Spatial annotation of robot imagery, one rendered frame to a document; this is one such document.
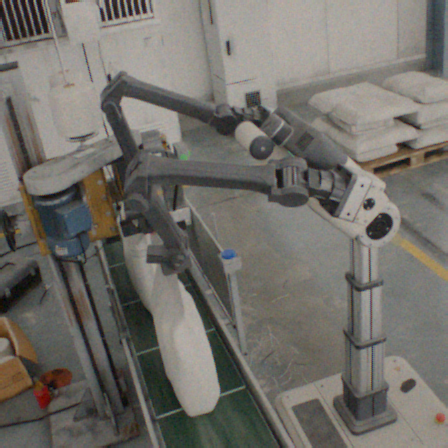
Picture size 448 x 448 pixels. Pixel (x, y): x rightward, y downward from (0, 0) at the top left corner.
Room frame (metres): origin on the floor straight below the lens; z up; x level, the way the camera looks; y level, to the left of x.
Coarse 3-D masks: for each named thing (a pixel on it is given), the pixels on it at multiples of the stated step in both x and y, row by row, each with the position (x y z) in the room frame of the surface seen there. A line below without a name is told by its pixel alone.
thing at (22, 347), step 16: (0, 320) 2.65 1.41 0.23; (0, 336) 2.63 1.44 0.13; (16, 336) 2.48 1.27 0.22; (16, 352) 2.33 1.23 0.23; (32, 352) 2.41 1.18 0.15; (0, 368) 2.24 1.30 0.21; (16, 368) 2.28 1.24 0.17; (0, 384) 2.22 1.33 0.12; (16, 384) 2.26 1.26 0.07; (32, 384) 2.29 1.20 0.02; (0, 400) 2.20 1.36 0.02
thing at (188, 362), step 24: (168, 288) 1.80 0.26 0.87; (168, 312) 1.68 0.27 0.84; (192, 312) 1.67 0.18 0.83; (168, 336) 1.61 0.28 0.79; (192, 336) 1.59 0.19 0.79; (168, 360) 1.61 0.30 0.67; (192, 360) 1.56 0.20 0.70; (192, 384) 1.56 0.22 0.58; (216, 384) 1.61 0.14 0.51; (192, 408) 1.56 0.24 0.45
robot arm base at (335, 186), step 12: (336, 168) 1.28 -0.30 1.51; (324, 180) 1.20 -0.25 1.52; (336, 180) 1.21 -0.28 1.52; (348, 180) 1.21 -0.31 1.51; (324, 192) 1.20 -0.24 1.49; (336, 192) 1.20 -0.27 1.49; (348, 192) 1.20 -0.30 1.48; (324, 204) 1.25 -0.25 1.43; (336, 204) 1.20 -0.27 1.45; (336, 216) 1.19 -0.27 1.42
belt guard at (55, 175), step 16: (96, 144) 2.03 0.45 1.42; (112, 144) 2.00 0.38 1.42; (64, 160) 1.91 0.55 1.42; (80, 160) 1.88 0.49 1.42; (96, 160) 1.90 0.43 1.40; (112, 160) 1.96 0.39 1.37; (32, 176) 1.80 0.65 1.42; (48, 176) 1.78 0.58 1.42; (64, 176) 1.77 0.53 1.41; (80, 176) 1.83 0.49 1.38; (32, 192) 1.76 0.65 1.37; (48, 192) 1.74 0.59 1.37
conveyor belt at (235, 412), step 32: (128, 288) 2.57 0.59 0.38; (192, 288) 2.48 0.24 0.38; (128, 320) 2.28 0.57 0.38; (160, 352) 2.00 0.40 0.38; (224, 352) 1.94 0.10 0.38; (160, 384) 1.79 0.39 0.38; (224, 384) 1.74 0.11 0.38; (160, 416) 1.61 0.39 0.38; (224, 416) 1.56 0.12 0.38; (256, 416) 1.54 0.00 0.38
